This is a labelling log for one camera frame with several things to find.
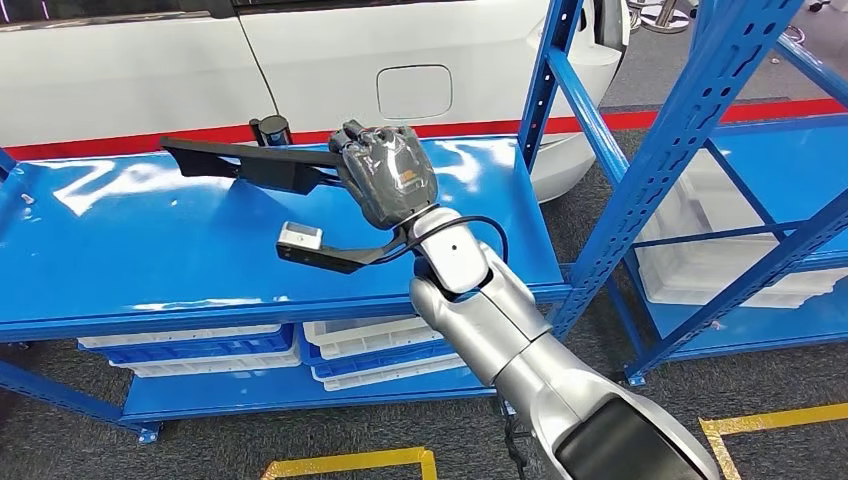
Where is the blue metal shelf rack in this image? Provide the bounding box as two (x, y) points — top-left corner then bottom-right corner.
(602, 26), (848, 388)
(0, 0), (806, 445)

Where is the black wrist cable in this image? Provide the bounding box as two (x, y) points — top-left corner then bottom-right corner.
(370, 205), (510, 268)

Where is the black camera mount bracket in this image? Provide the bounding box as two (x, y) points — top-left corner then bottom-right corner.
(276, 225), (412, 275)

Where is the yellow floor tape square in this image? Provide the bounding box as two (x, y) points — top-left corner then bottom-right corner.
(261, 447), (439, 480)
(698, 402), (848, 480)

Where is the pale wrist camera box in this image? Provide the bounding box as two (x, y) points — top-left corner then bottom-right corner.
(278, 221), (324, 252)

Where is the long black plastic part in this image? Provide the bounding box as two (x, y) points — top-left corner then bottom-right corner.
(160, 137), (346, 197)

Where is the chrome chair base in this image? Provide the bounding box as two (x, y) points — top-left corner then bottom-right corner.
(625, 0), (698, 34)

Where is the blue plastic bin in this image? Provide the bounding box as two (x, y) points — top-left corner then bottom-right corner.
(99, 324), (296, 366)
(301, 331), (458, 380)

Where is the white car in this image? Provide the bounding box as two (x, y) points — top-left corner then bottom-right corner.
(0, 0), (627, 203)

